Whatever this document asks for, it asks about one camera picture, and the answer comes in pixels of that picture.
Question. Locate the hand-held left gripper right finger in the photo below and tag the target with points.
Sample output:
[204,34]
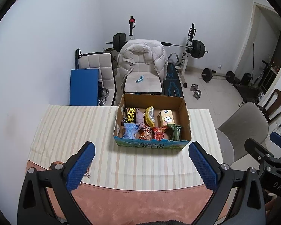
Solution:
[203,166]

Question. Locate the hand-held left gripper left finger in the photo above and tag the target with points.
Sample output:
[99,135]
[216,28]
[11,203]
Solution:
[80,166]

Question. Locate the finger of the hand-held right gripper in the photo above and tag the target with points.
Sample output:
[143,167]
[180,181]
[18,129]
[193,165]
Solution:
[257,148]
[279,139]

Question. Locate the dark green packet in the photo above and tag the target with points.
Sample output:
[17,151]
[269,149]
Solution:
[175,132]

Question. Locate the cardboard box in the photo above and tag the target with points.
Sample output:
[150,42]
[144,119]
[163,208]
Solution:
[154,145]

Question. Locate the red snack packet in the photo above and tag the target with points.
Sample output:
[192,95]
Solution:
[159,133]

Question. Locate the yellow tissue pack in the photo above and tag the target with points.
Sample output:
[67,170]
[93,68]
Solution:
[167,118]

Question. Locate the blue white packet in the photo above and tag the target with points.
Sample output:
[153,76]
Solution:
[130,131]

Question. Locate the orange brown snack packet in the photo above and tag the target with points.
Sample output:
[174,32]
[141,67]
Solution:
[145,133]

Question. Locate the black yellow wipes packet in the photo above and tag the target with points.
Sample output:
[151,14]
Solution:
[130,116]

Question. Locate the grey purple sock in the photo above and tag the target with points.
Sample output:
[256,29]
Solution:
[139,117]

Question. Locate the grey shell chair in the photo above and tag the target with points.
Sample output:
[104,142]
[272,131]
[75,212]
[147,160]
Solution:
[243,121]

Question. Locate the brown wooden chair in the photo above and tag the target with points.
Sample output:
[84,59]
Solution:
[277,104]

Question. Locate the black kick scooter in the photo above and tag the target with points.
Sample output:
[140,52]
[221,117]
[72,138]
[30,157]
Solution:
[263,72]

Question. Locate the black bag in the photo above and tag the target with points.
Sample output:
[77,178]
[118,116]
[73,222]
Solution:
[245,78]

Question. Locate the dark fuzzy clothing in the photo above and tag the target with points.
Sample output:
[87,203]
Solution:
[159,222]

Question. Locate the chrome dumbbell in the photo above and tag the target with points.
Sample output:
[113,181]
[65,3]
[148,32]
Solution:
[197,94]
[194,88]

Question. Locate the blue folded mat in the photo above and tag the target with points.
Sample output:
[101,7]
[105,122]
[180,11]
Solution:
[84,86]

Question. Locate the thin black stick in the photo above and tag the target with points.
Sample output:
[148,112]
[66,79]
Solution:
[253,58]

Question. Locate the short black floor barbell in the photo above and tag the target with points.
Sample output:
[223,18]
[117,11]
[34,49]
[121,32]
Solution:
[207,75]

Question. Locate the black weight bench pad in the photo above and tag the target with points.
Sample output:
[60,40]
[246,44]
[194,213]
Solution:
[173,82]

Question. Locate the beige cushioned chair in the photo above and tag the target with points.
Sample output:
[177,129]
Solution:
[142,86]

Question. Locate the small blue packet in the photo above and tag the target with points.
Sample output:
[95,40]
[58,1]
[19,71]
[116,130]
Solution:
[139,79]

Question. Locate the white quilted chair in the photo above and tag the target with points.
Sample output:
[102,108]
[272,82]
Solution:
[100,63]

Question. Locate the racked black barbell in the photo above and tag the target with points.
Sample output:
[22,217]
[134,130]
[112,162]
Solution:
[197,49]

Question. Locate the white puffer jacket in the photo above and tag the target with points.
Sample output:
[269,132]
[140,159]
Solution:
[135,56]

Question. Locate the white weight bench rack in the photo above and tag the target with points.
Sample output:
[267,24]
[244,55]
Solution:
[191,34]

